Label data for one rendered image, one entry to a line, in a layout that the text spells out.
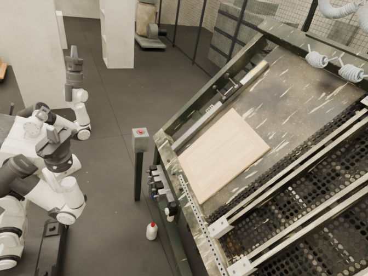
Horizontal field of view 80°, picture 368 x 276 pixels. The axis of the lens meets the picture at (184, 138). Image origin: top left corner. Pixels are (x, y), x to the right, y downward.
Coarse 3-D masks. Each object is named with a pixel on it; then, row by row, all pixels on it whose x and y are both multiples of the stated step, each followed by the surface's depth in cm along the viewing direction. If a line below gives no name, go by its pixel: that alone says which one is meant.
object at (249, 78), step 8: (264, 64) 154; (256, 72) 156; (248, 80) 158; (240, 88) 160; (232, 96) 162; (216, 104) 167; (224, 104) 164; (208, 112) 169; (216, 112) 167; (200, 120) 171; (208, 120) 169; (192, 128) 173; (200, 128) 171; (184, 136) 175; (192, 136) 174; (176, 144) 176; (184, 144) 176
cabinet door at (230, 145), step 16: (224, 128) 156; (240, 128) 147; (192, 144) 168; (208, 144) 159; (224, 144) 150; (240, 144) 142; (256, 144) 135; (192, 160) 162; (208, 160) 153; (224, 160) 145; (240, 160) 137; (192, 176) 155; (208, 176) 147; (224, 176) 140; (208, 192) 142
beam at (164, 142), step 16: (160, 144) 187; (176, 160) 167; (176, 176) 161; (176, 192) 154; (192, 192) 147; (192, 224) 136; (208, 224) 131; (208, 256) 121; (224, 256) 119; (208, 272) 118
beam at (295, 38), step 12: (264, 24) 162; (276, 24) 155; (264, 36) 167; (276, 36) 151; (288, 36) 144; (300, 36) 138; (288, 48) 149; (300, 48) 135; (312, 48) 129; (324, 48) 124; (336, 60) 117; (348, 60) 113; (360, 60) 110; (336, 72) 121; (360, 84) 111
